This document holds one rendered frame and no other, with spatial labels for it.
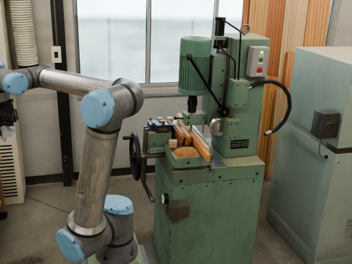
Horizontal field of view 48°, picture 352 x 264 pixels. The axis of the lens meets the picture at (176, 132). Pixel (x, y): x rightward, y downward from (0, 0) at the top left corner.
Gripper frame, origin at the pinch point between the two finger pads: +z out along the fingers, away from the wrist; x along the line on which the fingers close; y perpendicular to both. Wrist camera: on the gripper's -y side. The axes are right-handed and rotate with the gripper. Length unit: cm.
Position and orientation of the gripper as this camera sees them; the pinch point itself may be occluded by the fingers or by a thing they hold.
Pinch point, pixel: (3, 139)
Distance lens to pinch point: 198.3
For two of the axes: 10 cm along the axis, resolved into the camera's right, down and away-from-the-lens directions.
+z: -0.3, 8.8, 4.8
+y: 10.0, -0.1, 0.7
